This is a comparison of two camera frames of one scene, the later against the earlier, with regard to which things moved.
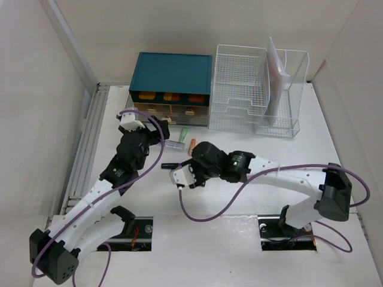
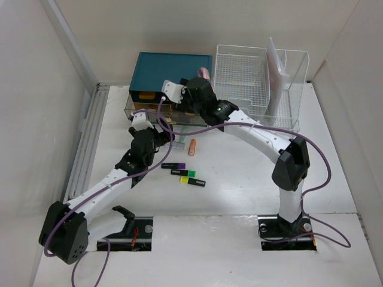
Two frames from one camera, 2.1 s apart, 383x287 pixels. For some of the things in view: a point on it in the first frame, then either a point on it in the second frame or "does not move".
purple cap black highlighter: [170, 165] does not move
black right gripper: [200, 180] -> [183, 104]
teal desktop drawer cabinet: [173, 86] does not move
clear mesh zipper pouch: [276, 82] does not move
